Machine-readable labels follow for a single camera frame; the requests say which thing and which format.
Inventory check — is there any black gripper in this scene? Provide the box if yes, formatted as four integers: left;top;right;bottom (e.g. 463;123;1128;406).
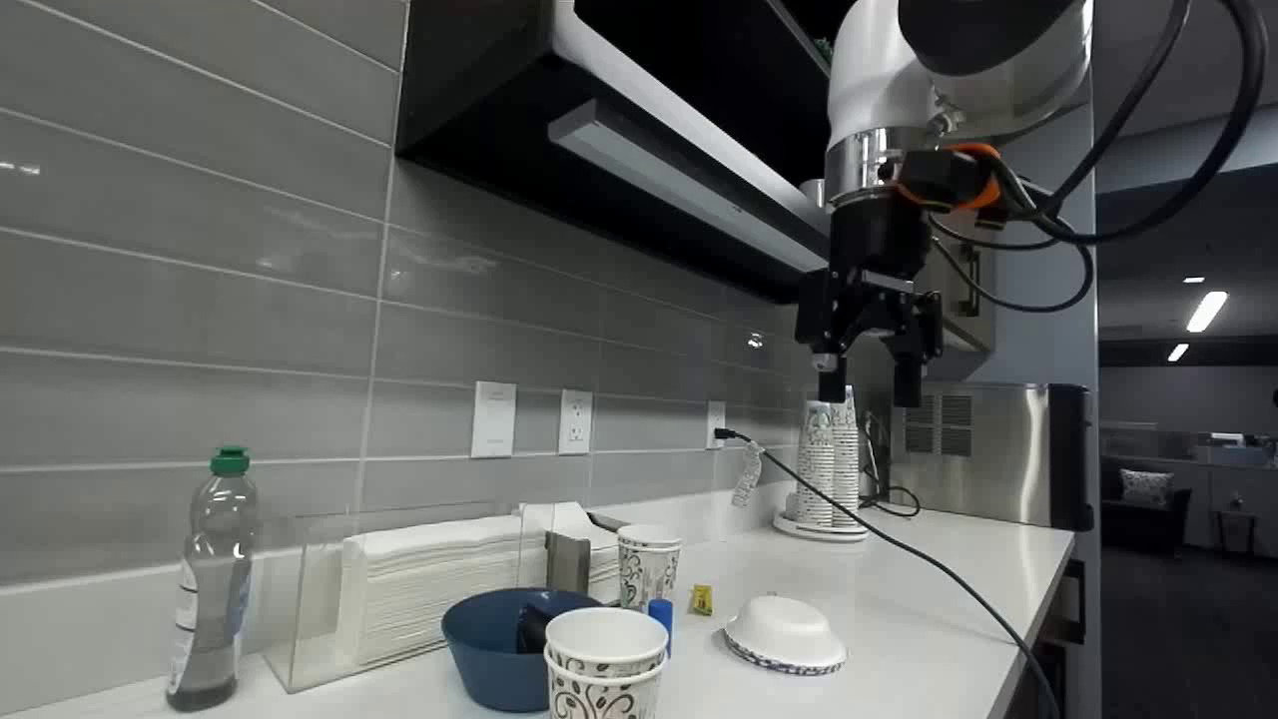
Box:
796;196;942;406

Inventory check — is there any blue block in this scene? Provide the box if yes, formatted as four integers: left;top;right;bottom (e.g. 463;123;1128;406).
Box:
647;596;675;654

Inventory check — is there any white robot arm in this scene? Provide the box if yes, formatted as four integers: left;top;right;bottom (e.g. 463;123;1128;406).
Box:
796;0;1089;404

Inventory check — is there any blue bowl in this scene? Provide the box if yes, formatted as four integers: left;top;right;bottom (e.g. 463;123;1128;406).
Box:
439;586;592;715

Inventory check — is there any rear patterned paper cup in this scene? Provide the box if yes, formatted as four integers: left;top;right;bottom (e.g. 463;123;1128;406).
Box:
620;525;678;613

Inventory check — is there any patterned paper cup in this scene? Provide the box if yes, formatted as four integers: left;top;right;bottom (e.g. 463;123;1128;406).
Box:
620;525;678;613
544;608;670;719

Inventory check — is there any black overhead cabinet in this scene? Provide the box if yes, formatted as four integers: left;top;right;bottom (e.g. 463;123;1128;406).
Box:
401;0;831;304

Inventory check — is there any metal napkin dispenser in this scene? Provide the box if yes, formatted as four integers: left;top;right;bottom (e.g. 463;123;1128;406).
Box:
519;504;620;604

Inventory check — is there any front patterned paper cup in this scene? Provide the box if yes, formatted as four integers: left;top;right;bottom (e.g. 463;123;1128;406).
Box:
544;608;670;719

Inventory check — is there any clear acrylic napkin holder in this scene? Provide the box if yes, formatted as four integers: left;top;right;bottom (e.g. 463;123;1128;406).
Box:
250;517;548;693

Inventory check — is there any clear plastic bottle green cap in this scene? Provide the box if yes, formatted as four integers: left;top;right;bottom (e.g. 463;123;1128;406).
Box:
165;448;254;710

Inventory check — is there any white wall outlet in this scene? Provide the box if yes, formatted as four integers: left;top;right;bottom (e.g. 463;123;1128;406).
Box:
706;401;728;448

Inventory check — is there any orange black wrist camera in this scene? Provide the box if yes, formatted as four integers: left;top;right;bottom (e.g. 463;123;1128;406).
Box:
892;145;1001;212

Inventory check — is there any white wall outlet plate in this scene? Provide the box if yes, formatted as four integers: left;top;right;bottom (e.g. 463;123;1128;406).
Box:
558;393;592;456

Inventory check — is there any black power cable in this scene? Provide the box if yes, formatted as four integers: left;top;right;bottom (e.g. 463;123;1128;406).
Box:
711;424;1066;719

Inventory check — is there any white wall switch plate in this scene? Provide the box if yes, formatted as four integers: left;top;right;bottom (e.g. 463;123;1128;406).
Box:
470;379;515;456

